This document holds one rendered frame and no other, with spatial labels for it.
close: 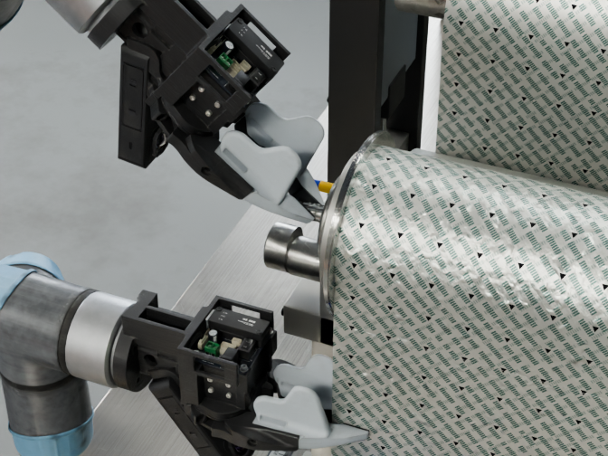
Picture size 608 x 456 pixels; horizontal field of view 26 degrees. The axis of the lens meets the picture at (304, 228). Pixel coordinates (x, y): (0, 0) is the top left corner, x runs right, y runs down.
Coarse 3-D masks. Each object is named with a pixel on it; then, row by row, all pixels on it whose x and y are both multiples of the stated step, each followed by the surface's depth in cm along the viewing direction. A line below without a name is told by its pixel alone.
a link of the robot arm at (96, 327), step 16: (96, 304) 109; (112, 304) 109; (128, 304) 109; (80, 320) 108; (96, 320) 108; (112, 320) 108; (80, 336) 108; (96, 336) 108; (112, 336) 107; (80, 352) 108; (96, 352) 107; (112, 352) 108; (80, 368) 109; (96, 368) 108; (112, 384) 109
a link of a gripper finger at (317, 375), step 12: (312, 360) 106; (324, 360) 105; (276, 372) 108; (288, 372) 107; (300, 372) 107; (312, 372) 106; (324, 372) 106; (288, 384) 108; (300, 384) 107; (312, 384) 107; (324, 384) 106; (324, 396) 107; (324, 408) 106
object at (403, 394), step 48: (336, 336) 100; (336, 384) 103; (384, 384) 101; (432, 384) 99; (480, 384) 97; (528, 384) 95; (384, 432) 104; (432, 432) 102; (480, 432) 100; (528, 432) 98; (576, 432) 96
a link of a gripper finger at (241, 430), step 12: (228, 420) 105; (240, 420) 105; (252, 420) 105; (216, 432) 106; (228, 432) 105; (240, 432) 104; (252, 432) 104; (264, 432) 104; (276, 432) 104; (288, 432) 104; (240, 444) 105; (252, 444) 105; (264, 444) 104; (276, 444) 104; (288, 444) 104
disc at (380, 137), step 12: (384, 132) 100; (372, 144) 97; (384, 144) 100; (360, 156) 96; (360, 168) 96; (348, 180) 94; (348, 192) 95; (336, 204) 94; (336, 216) 94; (336, 228) 94; (336, 240) 95; (336, 252) 95; (324, 264) 95; (324, 276) 95; (324, 288) 96
